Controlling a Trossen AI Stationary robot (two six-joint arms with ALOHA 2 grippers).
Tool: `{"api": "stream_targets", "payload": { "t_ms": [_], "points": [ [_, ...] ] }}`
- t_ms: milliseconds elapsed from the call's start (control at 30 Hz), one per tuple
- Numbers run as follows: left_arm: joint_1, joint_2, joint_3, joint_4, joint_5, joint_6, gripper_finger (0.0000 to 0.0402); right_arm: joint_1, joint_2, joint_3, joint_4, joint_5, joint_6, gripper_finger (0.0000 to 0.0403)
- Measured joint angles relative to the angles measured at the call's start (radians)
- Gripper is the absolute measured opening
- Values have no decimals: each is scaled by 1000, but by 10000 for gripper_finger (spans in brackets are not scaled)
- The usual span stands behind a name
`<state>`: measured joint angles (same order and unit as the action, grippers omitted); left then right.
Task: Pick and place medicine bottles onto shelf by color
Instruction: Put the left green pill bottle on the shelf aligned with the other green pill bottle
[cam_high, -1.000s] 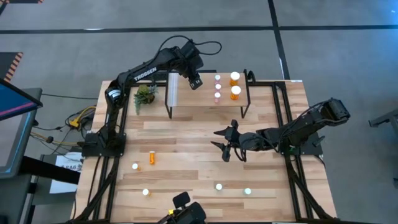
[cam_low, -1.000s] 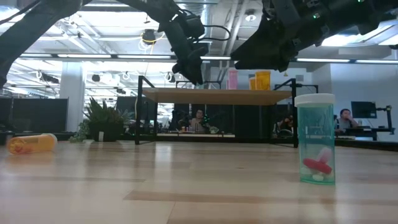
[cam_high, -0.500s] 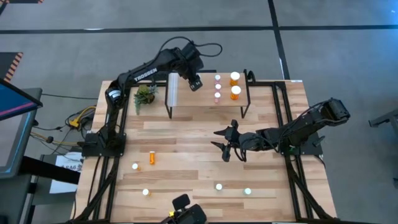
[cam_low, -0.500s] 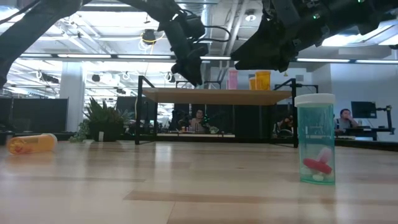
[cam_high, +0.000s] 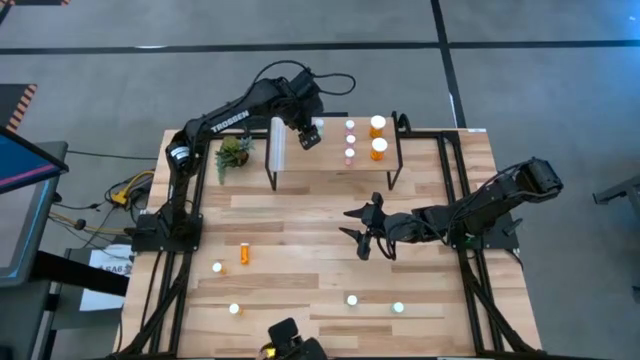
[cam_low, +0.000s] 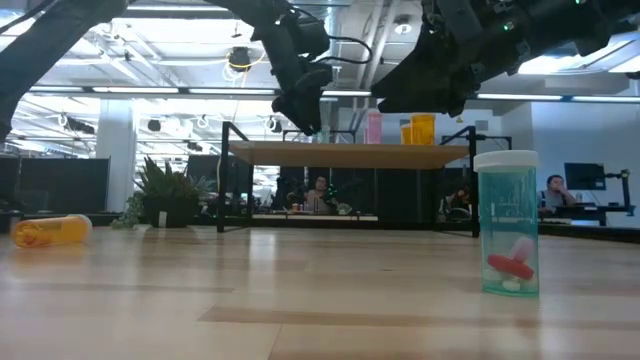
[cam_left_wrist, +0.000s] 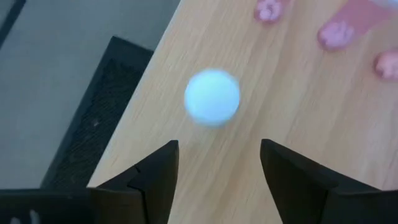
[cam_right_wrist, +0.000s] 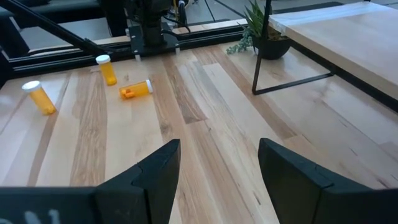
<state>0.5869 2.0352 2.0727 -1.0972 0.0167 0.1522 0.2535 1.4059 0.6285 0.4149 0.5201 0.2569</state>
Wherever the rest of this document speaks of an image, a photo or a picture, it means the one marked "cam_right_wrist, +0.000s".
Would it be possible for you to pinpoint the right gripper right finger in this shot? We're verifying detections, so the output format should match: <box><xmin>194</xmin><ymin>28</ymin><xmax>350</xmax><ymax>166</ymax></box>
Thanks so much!
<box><xmin>257</xmin><ymin>138</ymin><xmax>398</xmax><ymax>224</ymax></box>

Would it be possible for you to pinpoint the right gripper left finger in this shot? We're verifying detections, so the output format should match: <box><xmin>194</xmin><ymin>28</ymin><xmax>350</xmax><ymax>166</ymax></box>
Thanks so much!
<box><xmin>0</xmin><ymin>138</ymin><xmax>182</xmax><ymax>224</ymax></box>

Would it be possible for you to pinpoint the black aluminium rig frame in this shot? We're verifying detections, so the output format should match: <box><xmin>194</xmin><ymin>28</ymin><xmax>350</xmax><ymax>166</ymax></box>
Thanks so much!
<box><xmin>0</xmin><ymin>0</ymin><xmax>249</xmax><ymax>82</ymax></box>

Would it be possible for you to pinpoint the potted green succulent plant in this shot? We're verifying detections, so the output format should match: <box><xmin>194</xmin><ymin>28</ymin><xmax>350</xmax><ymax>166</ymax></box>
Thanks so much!
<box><xmin>226</xmin><ymin>0</ymin><xmax>293</xmax><ymax>61</ymax></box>

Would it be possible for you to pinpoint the wooden shelf with black frame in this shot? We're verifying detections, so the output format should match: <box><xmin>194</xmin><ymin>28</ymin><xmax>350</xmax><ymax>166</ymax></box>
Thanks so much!
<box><xmin>251</xmin><ymin>0</ymin><xmax>398</xmax><ymax>113</ymax></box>

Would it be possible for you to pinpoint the small orange pill bottle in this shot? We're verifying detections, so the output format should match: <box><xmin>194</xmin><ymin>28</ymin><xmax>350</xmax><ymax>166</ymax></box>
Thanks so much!
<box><xmin>21</xmin><ymin>80</ymin><xmax>57</xmax><ymax>116</ymax></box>
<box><xmin>95</xmin><ymin>54</ymin><xmax>118</xmax><ymax>86</ymax></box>
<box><xmin>119</xmin><ymin>79</ymin><xmax>154</xmax><ymax>100</ymax></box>

